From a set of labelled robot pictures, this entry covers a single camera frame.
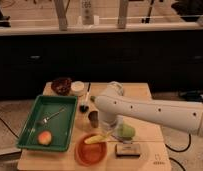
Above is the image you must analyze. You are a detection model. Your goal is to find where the green cucumber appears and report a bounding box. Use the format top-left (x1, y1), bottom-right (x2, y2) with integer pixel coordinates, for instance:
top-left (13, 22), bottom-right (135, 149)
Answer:
top-left (90, 96), bottom-right (96, 102)

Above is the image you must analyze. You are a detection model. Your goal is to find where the black cable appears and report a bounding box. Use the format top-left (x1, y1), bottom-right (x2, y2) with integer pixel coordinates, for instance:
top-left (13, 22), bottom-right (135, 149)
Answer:
top-left (164, 133), bottom-right (193, 153)

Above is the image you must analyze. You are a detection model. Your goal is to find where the blue grey cloth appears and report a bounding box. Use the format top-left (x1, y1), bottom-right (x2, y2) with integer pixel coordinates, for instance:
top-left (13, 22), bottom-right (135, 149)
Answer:
top-left (111, 135), bottom-right (133, 144)

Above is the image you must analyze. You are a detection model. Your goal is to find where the red orange bowl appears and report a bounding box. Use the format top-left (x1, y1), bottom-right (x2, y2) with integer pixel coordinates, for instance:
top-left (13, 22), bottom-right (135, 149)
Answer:
top-left (74, 133), bottom-right (107, 167)

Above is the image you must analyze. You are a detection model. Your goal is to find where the green plastic tray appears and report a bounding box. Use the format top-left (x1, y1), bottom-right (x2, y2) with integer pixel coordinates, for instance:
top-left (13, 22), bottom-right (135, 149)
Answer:
top-left (17, 95), bottom-right (78, 152)

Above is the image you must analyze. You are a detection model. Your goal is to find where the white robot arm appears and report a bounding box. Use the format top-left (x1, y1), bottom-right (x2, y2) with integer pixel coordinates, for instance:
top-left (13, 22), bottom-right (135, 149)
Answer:
top-left (95, 82), bottom-right (203, 138)

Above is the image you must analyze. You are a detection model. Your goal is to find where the silver fork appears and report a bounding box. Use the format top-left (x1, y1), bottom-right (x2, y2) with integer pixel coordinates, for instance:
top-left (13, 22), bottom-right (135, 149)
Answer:
top-left (38, 108), bottom-right (65, 125)

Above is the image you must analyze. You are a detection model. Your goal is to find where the peach fruit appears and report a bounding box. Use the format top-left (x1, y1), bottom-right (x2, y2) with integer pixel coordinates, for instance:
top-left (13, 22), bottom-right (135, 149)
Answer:
top-left (37, 131), bottom-right (52, 145)

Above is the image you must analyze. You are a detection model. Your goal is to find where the green cup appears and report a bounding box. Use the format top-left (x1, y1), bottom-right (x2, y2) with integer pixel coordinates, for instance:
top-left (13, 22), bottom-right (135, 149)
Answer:
top-left (117, 123), bottom-right (135, 139)

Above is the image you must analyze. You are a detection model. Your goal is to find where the white small bowl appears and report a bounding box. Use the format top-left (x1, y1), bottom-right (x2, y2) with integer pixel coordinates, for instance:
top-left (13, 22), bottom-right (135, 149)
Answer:
top-left (71, 81), bottom-right (85, 96)

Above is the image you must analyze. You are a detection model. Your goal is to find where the dark red bowl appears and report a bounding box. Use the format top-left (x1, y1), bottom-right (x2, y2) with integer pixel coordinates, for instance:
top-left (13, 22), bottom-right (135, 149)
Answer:
top-left (51, 77), bottom-right (72, 95)

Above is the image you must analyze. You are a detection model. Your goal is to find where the yellow banana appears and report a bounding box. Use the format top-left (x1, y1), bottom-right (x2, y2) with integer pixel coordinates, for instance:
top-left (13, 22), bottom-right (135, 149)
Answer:
top-left (84, 135), bottom-right (106, 144)

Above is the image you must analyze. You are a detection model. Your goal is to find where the metal cup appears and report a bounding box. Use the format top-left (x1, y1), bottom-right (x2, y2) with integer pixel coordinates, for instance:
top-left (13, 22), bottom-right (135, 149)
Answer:
top-left (88, 111), bottom-right (99, 128)

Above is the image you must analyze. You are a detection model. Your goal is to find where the black white eraser block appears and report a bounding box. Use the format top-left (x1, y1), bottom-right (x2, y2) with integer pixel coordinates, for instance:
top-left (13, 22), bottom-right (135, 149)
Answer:
top-left (115, 144), bottom-right (141, 157)

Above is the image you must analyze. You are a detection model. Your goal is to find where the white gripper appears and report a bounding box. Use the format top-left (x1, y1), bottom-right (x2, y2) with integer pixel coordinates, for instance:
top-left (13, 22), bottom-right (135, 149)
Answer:
top-left (99, 113), bottom-right (118, 141)

